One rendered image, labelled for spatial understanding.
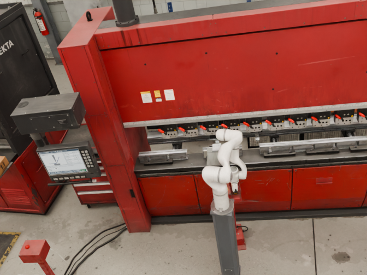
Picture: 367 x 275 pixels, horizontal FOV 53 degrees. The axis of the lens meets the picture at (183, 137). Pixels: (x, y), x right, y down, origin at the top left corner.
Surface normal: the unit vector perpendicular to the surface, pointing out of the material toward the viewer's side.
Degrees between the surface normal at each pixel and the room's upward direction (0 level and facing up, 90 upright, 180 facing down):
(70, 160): 90
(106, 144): 90
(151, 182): 90
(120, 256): 0
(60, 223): 0
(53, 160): 90
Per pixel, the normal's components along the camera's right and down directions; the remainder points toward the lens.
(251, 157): -0.15, -0.78
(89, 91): -0.07, 0.62
